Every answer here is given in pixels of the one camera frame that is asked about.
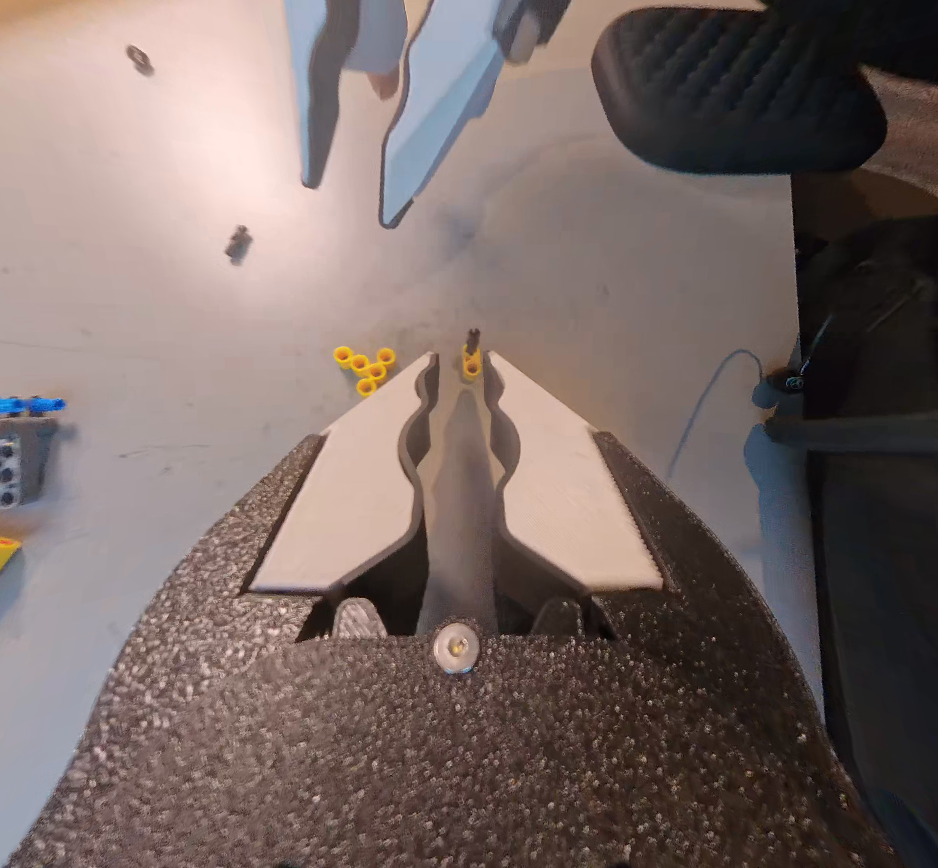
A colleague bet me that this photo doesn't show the grey angled beam assembly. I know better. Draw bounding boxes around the grey angled beam assembly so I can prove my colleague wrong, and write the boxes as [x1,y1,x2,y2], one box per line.
[0,395,67,510]

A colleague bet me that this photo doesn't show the person's torso black hoodie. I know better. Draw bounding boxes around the person's torso black hoodie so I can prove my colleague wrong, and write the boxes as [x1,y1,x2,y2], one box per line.
[762,216,938,854]

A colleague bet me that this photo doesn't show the yellow multi-ring connector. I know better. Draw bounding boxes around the yellow multi-ring connector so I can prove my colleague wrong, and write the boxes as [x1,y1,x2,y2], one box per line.
[333,345,398,397]

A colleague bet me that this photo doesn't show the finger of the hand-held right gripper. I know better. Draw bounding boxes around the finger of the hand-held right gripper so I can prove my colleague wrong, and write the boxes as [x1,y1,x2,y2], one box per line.
[379,0,530,230]
[277,0,345,189]

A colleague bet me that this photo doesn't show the thin grey cable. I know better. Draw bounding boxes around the thin grey cable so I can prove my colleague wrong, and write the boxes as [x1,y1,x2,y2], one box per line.
[667,349,767,477]

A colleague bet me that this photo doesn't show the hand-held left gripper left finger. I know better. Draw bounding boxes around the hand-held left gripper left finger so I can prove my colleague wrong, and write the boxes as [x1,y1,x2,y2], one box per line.
[249,351,441,596]

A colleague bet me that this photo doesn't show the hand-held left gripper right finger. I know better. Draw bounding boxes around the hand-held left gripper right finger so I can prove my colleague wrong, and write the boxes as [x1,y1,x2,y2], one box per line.
[482,351,664,596]

